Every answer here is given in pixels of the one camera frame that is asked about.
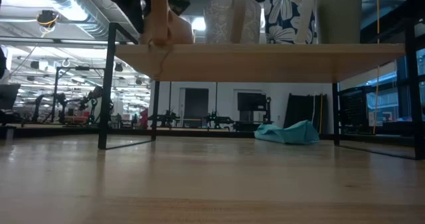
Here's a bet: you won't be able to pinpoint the grey patterned mug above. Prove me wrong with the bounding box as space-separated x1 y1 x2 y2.
203 0 262 45

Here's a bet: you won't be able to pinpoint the olive green mug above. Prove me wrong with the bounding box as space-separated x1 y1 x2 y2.
314 0 363 45

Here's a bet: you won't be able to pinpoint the yellow hanging cable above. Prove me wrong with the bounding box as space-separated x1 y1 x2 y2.
371 0 381 135

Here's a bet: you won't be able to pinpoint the black leaning panels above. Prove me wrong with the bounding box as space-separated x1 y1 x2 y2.
284 92 328 135

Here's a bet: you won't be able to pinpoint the black perforated rack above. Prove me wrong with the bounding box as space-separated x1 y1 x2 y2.
338 86 368 135

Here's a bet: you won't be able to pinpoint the black monitor on stand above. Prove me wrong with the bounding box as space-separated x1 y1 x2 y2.
233 91 275 132

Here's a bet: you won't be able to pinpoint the wooden cup with handle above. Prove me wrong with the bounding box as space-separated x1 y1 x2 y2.
139 0 194 80

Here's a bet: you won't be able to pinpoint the wooden shelf with black legs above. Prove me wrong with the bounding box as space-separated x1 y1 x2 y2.
98 17 425 161

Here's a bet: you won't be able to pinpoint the ceiling dome camera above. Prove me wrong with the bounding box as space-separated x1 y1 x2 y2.
36 10 60 29

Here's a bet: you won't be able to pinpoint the turquoise cloth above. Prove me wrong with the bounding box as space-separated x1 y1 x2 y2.
254 119 320 146

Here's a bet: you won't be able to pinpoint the blue white floral mug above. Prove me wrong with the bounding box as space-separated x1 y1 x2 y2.
264 0 316 45

